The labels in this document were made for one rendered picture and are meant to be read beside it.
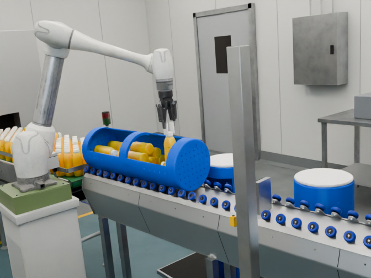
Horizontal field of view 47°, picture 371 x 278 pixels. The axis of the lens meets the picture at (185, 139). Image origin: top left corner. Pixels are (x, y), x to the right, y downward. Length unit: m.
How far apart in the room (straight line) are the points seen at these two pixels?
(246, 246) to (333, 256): 0.34
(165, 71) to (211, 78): 4.61
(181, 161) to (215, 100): 4.59
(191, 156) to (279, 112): 3.80
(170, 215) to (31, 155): 0.78
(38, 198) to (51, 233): 0.19
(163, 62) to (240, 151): 0.79
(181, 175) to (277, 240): 0.62
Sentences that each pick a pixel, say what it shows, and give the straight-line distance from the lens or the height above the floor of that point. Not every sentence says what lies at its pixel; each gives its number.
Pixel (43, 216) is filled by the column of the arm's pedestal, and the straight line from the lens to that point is 2.21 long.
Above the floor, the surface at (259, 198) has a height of 1.01.
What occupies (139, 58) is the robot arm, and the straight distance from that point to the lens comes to 2.34.
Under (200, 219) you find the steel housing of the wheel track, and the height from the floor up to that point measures 0.86.
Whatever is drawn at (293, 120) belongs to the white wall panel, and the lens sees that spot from 5.85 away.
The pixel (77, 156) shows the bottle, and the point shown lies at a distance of 3.00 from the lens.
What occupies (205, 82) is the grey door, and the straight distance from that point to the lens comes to 6.90.
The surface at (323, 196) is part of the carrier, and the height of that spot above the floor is 0.98.
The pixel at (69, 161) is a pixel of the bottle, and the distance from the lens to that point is 3.04.
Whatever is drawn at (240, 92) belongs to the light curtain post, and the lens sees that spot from 1.53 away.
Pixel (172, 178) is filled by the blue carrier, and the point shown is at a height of 1.05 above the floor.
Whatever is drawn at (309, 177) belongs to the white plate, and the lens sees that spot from 2.19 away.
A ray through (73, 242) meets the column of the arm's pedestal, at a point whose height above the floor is 0.77.
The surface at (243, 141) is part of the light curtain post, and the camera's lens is 1.56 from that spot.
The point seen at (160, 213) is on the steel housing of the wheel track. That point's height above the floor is 0.83.
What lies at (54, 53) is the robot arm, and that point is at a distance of 2.35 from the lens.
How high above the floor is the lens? 1.71
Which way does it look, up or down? 12 degrees down
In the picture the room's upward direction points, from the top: 5 degrees counter-clockwise
